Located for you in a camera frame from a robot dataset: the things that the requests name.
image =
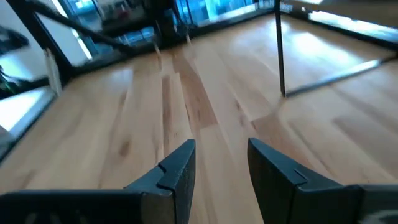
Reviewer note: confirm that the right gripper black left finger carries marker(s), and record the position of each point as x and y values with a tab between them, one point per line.
168	189

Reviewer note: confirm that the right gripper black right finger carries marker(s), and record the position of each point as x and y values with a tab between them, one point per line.
280	193

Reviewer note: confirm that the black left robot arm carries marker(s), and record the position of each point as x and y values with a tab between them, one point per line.
169	18

